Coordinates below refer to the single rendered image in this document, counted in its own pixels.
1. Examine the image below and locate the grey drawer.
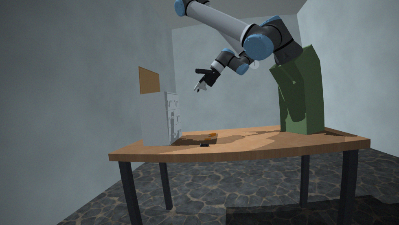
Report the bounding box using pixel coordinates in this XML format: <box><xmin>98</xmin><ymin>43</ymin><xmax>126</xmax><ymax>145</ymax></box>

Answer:
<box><xmin>174</xmin><ymin>109</ymin><xmax>181</xmax><ymax>124</ymax></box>
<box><xmin>168</xmin><ymin>126</ymin><xmax>176</xmax><ymax>144</ymax></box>
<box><xmin>166</xmin><ymin>110</ymin><xmax>175</xmax><ymax>127</ymax></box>
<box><xmin>175</xmin><ymin>123</ymin><xmax>182</xmax><ymax>138</ymax></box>
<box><xmin>173</xmin><ymin>94</ymin><xmax>179</xmax><ymax>108</ymax></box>
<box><xmin>164</xmin><ymin>93</ymin><xmax>173</xmax><ymax>109</ymax></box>

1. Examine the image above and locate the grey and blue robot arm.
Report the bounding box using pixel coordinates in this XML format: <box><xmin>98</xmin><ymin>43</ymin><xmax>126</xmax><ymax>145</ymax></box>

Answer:
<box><xmin>174</xmin><ymin>0</ymin><xmax>303</xmax><ymax>75</ymax></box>

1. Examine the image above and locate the white chest of drawers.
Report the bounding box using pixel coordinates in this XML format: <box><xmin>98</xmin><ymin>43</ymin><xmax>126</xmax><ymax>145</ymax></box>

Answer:
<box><xmin>138</xmin><ymin>91</ymin><xmax>181</xmax><ymax>146</ymax></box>

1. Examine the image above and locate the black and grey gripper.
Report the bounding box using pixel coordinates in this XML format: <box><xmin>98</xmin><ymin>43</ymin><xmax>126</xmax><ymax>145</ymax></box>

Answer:
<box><xmin>194</xmin><ymin>67</ymin><xmax>221</xmax><ymax>92</ymax></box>

